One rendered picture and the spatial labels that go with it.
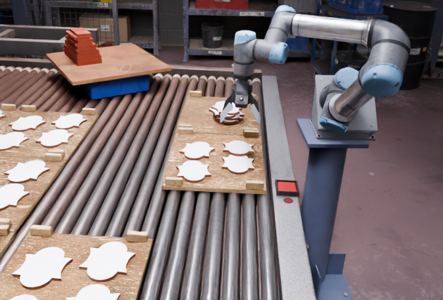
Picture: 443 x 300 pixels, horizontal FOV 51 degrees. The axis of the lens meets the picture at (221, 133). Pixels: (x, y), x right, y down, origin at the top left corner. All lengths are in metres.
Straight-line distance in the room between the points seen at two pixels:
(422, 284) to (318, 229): 0.72
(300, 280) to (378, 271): 1.57
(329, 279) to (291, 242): 1.29
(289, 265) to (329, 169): 0.95
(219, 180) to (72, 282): 0.61
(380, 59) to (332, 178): 0.84
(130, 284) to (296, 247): 0.47
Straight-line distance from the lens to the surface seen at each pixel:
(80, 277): 1.26
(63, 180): 1.69
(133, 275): 1.24
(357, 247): 2.94
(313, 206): 2.30
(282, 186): 1.60
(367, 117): 2.15
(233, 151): 1.73
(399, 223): 3.24
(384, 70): 1.51
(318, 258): 2.49
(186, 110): 2.13
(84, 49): 2.44
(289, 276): 1.28
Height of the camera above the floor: 1.77
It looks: 26 degrees down
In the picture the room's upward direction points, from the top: 2 degrees clockwise
